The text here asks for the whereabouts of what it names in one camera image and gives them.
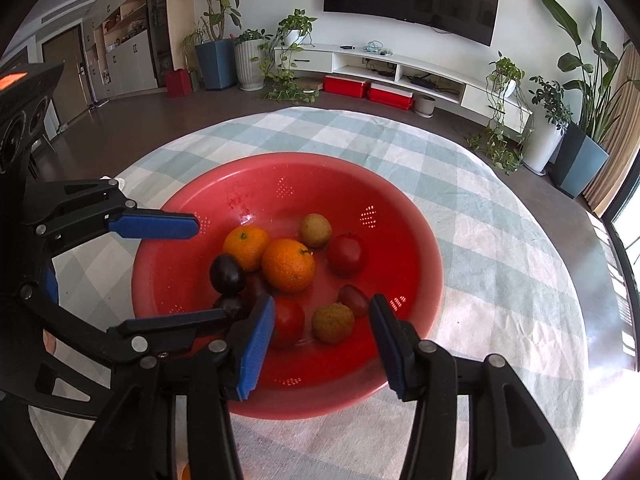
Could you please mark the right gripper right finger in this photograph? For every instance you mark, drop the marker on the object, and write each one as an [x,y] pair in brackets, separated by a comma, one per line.
[398,347]

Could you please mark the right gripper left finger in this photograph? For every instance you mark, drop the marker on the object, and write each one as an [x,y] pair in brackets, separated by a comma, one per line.
[247,342]

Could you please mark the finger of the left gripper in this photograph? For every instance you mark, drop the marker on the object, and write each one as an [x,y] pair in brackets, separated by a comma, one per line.
[148,224]
[176,332]

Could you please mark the red tomato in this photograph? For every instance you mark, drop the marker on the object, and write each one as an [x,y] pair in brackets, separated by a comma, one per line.
[347,255]
[289,325]

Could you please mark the red grape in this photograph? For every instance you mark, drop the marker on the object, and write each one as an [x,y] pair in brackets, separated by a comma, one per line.
[354,298]

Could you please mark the dark plum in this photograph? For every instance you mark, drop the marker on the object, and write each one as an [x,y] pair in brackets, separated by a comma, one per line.
[255,287]
[226,275]

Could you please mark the orange small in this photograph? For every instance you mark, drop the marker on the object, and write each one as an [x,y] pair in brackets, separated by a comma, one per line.
[247,244]

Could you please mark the yellow-green round fruit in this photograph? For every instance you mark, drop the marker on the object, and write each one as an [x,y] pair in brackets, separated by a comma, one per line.
[315,230]

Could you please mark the green white checked tablecloth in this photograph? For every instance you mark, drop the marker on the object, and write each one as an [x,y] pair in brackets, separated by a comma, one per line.
[507,290]

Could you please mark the red plastic colander bowl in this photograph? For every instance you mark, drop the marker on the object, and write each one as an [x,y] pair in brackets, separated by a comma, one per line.
[275,192]

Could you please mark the plant ribbed white pot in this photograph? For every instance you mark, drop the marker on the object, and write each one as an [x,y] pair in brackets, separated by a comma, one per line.
[248,57]

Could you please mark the vine plant left of cabinet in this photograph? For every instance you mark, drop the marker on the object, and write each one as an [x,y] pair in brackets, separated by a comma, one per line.
[278,66]

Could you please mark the trailing vine plant on cabinet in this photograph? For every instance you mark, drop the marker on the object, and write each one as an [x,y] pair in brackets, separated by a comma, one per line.
[503,81]

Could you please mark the small white pot on floor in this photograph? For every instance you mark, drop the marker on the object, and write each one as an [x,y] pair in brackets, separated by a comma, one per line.
[424,106]

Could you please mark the red storage box left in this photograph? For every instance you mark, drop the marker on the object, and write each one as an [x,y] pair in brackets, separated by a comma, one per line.
[345,86]

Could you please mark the red storage box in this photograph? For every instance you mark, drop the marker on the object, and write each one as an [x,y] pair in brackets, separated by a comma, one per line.
[345,86]
[393,97]

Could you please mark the red storage box right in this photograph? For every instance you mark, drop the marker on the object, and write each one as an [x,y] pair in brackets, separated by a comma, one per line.
[393,97]

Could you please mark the tree plant blue pot left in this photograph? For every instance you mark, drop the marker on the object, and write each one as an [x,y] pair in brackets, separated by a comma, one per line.
[216,52]

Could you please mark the white tv cabinet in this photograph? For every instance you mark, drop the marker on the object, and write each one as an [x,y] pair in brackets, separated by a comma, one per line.
[452,91]

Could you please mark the tall plant blue pot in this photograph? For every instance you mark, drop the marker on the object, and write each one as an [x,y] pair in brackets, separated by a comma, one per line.
[581,155]

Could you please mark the leafy plant white pot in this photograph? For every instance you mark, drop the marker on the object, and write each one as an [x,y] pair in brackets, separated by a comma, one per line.
[551,119]

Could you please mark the beige curtain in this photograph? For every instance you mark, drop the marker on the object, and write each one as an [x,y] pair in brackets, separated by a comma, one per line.
[622,143]

